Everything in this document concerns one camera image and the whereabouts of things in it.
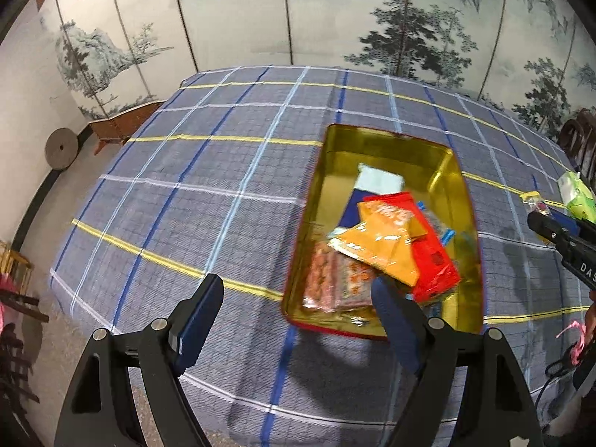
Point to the person's right hand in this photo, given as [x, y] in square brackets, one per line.
[590, 318]

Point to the red snack packet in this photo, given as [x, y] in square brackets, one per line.
[437, 272]

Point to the clear bag orange crackers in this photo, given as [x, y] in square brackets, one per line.
[319, 289]

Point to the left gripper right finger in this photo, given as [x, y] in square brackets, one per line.
[477, 373]

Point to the round stone disc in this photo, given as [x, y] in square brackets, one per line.
[61, 149]

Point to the green tissue pack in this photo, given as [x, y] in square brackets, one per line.
[577, 197]

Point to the blue and white snack bag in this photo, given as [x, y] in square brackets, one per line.
[370, 182]

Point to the painted folding screen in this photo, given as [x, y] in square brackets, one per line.
[533, 58]

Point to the blue-edged dark snack packet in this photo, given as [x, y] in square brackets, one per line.
[444, 233]

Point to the red gold toffee tin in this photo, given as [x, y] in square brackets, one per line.
[432, 175]

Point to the orange snack packet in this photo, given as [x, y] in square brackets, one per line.
[382, 240]

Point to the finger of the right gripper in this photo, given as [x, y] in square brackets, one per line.
[567, 222]
[548, 228]

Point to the small yellow candy packet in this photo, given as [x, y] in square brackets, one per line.
[533, 202]

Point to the dark wooden chair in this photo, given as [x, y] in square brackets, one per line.
[577, 139]

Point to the wooden screen stand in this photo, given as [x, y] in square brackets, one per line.
[120, 127]

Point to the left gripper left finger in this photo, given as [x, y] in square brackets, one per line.
[99, 409]

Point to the clear bag orange twists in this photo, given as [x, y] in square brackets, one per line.
[353, 282]

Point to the plaid blue tablecloth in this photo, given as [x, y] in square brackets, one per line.
[217, 181]

